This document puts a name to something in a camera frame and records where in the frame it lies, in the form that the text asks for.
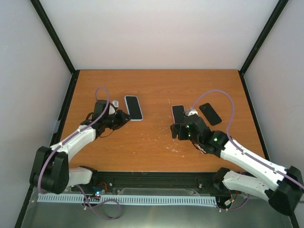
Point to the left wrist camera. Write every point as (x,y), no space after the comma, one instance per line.
(113,107)

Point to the light blue phone case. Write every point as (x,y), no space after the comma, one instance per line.
(140,120)

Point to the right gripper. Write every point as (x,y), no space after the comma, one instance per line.
(175,131)

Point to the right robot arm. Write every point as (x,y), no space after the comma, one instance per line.
(281,187)

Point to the white phone case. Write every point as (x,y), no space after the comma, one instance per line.
(173,116)

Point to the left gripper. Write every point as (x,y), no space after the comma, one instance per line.
(122,115)

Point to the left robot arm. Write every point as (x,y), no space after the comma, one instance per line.
(51,171)

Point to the black aluminium frame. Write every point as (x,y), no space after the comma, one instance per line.
(156,177)

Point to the light blue cable duct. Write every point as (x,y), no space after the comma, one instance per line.
(131,199)

